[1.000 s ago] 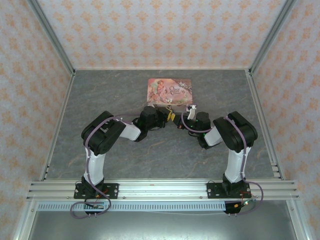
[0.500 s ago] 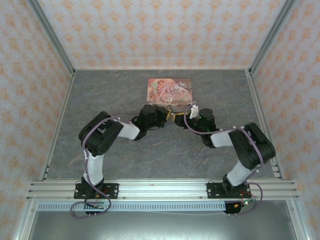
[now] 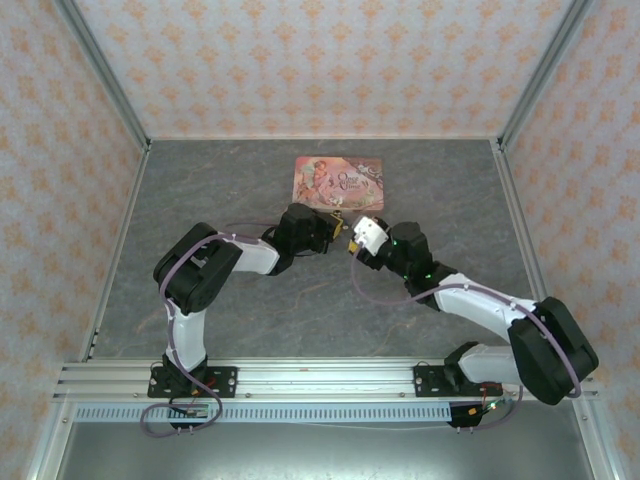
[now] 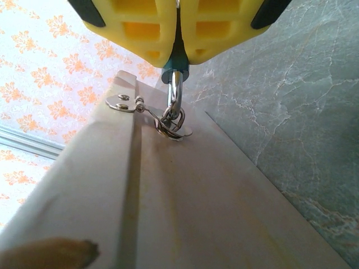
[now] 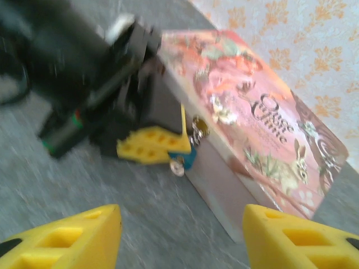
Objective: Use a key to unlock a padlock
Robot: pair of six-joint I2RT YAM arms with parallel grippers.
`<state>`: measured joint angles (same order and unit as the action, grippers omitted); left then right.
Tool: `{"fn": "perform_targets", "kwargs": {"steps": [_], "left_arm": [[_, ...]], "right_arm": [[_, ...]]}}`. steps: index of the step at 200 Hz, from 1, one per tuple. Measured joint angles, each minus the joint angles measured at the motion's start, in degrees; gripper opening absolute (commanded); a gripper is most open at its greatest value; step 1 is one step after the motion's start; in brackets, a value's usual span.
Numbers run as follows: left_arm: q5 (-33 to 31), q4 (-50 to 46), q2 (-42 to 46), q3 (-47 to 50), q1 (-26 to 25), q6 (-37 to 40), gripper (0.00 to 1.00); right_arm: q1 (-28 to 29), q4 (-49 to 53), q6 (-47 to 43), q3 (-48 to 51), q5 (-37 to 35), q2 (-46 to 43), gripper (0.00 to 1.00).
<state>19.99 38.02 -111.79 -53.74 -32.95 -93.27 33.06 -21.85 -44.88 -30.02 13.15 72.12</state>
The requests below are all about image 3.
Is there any slotted grey cable duct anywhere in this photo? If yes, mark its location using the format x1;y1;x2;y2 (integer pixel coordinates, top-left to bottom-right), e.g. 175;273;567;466
73;402;455;425

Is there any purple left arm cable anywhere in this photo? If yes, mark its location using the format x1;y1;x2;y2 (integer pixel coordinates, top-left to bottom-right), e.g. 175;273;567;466
140;230;262;437

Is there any grey metal shelf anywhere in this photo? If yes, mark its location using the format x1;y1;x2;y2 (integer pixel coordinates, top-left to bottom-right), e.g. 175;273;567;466
57;421;599;480

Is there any aluminium table side rail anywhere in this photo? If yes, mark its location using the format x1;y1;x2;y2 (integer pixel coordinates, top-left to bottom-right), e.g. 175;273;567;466
490;140;551;304
78;142;152;362

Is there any aluminium mounting rail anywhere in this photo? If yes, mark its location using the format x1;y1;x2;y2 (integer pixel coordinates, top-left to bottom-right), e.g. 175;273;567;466
53;360;601;402

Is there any aluminium frame post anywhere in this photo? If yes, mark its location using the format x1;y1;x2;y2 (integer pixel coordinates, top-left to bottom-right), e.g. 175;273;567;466
498;0;594;147
52;0;152;149

